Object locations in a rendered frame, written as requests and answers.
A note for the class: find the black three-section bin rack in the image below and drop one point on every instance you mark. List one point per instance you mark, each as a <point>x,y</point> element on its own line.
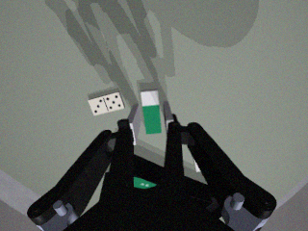
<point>151,172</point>

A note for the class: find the white domino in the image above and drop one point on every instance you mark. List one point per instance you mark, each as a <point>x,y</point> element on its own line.
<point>106,103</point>
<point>196,167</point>

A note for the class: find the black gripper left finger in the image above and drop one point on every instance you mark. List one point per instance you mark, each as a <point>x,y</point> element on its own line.
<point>53,211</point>

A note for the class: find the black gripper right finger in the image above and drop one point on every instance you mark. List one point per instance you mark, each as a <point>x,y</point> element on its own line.
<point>245,205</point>

